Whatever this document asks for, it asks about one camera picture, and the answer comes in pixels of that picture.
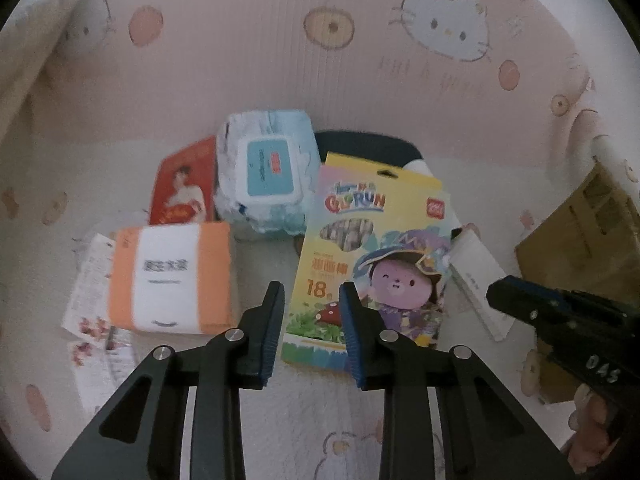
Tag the white flat box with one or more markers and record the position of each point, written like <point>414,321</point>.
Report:
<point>477,275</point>

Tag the floral paper leaflet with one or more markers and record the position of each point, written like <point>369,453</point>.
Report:
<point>82,310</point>

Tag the red printed packet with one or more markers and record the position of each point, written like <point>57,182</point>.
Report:
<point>182,185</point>

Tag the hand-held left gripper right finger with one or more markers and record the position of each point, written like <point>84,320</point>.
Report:
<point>352,340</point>

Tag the yellow coloured pencil box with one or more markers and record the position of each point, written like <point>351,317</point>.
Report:
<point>360,230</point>

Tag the pink cat print cover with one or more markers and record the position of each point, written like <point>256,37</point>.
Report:
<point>250,60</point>

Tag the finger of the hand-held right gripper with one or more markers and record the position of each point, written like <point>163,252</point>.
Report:
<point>515,305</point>
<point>542,292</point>

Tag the orange white tissue pack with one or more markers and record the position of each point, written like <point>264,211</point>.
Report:
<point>170,275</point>

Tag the brown cardboard box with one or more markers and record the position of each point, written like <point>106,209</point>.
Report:
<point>575,240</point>

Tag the person's right hand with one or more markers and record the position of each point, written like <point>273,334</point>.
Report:
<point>596,417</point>

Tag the dark teal glasses case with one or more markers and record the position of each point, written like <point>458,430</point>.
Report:
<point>370,147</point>

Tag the white cylindrical roll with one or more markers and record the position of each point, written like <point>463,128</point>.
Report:
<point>419,167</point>

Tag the cream quilted cloth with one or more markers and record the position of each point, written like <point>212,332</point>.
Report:
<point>35,35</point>

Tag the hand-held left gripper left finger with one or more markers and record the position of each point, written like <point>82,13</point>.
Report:
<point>270,335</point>

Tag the blue white wet wipes pack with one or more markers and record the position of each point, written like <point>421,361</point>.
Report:
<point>265,170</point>

